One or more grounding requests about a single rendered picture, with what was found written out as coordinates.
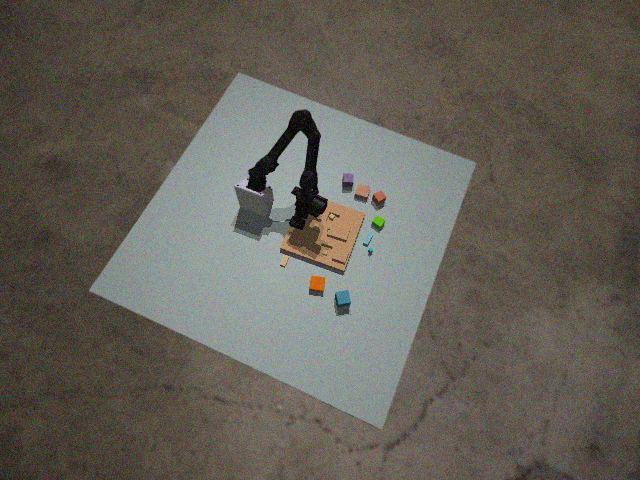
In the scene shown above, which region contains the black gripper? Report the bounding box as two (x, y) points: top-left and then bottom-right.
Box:
(289, 202), (309, 230)

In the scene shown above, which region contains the tan wooden puzzle board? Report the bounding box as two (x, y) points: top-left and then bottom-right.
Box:
(280, 201), (365, 272)

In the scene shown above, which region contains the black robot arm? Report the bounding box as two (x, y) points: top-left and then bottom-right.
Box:
(246, 110), (328, 218)

